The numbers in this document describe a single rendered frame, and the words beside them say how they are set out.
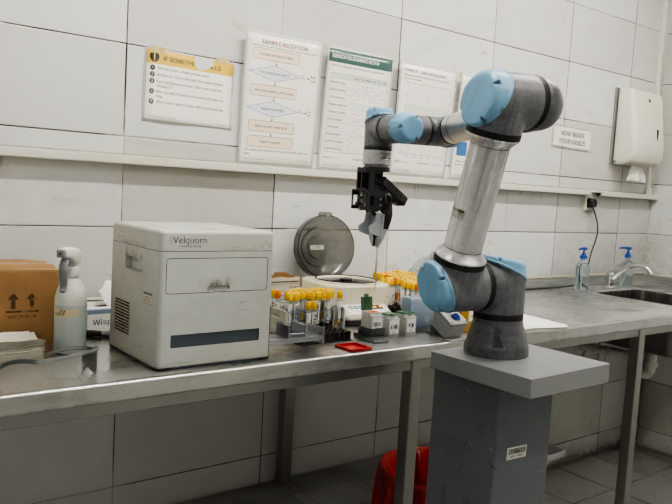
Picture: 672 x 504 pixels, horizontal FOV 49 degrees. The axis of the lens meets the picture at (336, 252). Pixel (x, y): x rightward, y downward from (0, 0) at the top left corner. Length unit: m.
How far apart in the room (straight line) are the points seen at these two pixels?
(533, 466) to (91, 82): 1.53
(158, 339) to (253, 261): 0.27
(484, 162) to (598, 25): 2.32
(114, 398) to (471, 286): 0.78
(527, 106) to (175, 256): 0.78
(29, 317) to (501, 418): 1.10
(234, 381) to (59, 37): 1.06
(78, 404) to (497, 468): 0.90
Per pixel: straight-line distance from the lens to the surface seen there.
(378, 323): 2.00
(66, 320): 1.75
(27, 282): 1.83
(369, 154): 1.94
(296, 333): 1.79
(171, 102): 2.28
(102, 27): 2.22
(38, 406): 1.50
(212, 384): 1.63
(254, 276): 1.68
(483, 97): 1.52
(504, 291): 1.70
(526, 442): 1.79
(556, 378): 1.64
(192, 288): 1.61
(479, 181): 1.56
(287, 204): 2.48
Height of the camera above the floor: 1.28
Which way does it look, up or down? 5 degrees down
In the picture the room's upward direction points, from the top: 3 degrees clockwise
